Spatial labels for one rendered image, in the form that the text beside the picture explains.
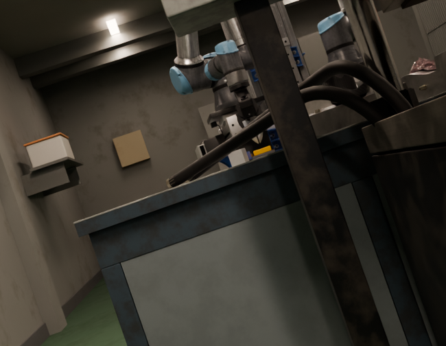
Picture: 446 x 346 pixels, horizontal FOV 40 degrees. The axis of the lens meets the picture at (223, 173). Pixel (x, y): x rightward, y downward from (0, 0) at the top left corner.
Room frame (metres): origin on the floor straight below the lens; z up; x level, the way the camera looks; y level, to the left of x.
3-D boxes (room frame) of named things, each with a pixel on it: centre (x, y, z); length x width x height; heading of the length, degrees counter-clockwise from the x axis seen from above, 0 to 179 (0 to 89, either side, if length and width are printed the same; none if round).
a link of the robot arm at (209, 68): (2.22, -0.12, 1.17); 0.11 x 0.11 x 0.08; 25
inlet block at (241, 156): (2.03, -0.08, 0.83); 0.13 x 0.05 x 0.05; 156
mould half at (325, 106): (1.82, -0.39, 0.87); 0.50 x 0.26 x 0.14; 178
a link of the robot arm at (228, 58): (2.13, -0.15, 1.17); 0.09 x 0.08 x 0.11; 25
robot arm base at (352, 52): (2.53, -0.62, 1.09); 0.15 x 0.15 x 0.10
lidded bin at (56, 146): (6.74, 1.70, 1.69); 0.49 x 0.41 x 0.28; 5
